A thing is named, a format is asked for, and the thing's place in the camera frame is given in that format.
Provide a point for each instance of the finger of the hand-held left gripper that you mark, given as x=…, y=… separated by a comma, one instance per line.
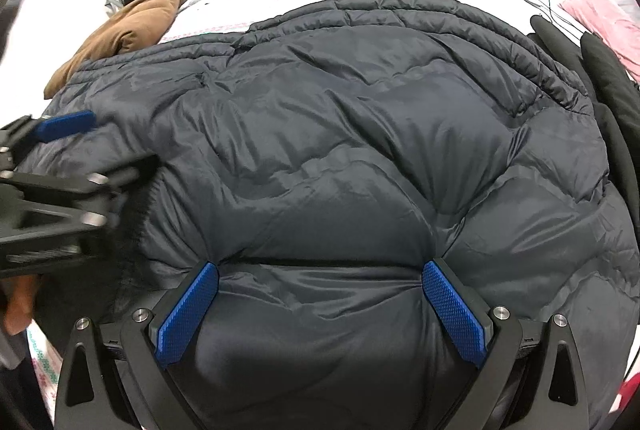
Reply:
x=65, y=126
x=127, y=172

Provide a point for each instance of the pink pillow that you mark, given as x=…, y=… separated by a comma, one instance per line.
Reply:
x=605, y=15

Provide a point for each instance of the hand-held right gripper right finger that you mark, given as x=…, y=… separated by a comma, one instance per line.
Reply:
x=455, y=312

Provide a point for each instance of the black quilted jacket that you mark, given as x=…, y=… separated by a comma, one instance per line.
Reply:
x=325, y=135

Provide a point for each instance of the black fleece jacket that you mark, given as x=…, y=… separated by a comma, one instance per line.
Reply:
x=605, y=70

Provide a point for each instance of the brown folded coat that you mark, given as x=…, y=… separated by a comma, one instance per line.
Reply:
x=130, y=25

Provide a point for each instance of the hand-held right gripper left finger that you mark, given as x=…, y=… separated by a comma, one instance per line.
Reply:
x=187, y=312

